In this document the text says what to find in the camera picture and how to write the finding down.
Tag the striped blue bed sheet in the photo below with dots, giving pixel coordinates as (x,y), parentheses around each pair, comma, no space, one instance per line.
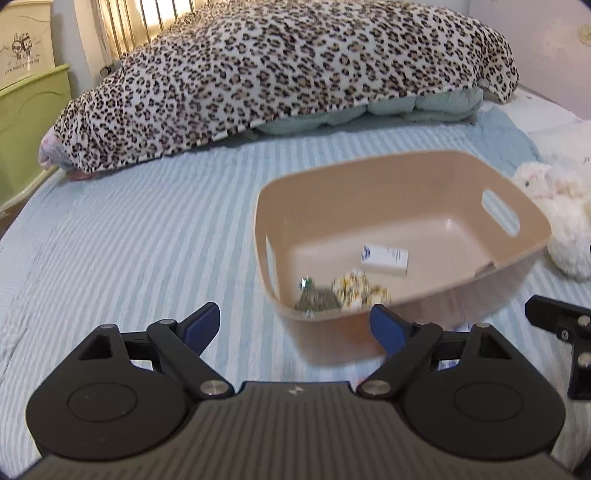
(138,258)

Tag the light green quilt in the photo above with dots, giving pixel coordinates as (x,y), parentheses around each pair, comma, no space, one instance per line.
(392,108)

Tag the white plush toy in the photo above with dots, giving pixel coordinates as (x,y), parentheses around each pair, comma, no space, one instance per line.
(561,207)

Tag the gold metal headboard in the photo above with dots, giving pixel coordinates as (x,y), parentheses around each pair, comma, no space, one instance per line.
(138,23)

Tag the cream cabinet with cartoon print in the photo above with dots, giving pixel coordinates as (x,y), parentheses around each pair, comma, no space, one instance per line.
(23,41)

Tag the green wooden cabinet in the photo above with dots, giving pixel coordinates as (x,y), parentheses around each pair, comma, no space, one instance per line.
(27,134)

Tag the yellow white patterned cloth ball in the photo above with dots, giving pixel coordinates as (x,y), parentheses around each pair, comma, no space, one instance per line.
(358,288)

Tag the beige plastic basket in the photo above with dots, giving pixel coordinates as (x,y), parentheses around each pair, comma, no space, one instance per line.
(406,230)

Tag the leopard print blanket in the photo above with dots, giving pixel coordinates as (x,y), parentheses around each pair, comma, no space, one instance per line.
(277,69)

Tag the green dried herb packet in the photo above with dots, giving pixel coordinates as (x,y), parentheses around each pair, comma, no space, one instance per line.
(316,297)

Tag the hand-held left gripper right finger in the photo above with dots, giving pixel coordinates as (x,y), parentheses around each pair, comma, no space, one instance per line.
(387,328)

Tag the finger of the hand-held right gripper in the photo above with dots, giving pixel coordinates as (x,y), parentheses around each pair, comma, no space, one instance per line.
(561,323)

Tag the small white box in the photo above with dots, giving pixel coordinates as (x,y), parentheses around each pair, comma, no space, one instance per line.
(384,259)

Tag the light blue cloth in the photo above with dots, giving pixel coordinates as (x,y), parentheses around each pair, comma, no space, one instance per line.
(508,136)

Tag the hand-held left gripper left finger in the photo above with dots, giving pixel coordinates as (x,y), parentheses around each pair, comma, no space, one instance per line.
(204,323)

